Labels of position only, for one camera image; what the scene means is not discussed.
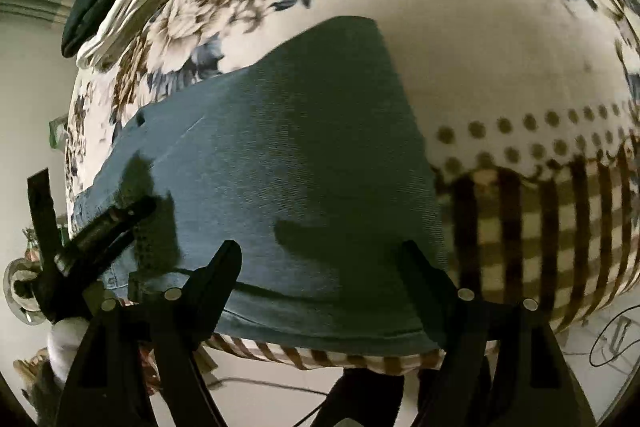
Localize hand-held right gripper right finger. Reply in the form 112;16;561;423
396;240;597;427

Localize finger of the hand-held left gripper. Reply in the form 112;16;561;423
54;196;159;275
26;168;68;269

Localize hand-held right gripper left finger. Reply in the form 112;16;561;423
54;240;244;427

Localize blue-green pants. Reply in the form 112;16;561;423
70;15;449;356

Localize person's left hand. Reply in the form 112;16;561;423
47;319;91;389

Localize small green object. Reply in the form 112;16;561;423
47;114;69;154

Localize person's dark trouser leg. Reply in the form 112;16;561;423
320;367;407;427

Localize floral checked bed sheet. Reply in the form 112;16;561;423
62;0;640;376

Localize thin floor cable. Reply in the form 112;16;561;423
204;376;332;397

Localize black looped cable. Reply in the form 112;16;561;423
587;313;640;369

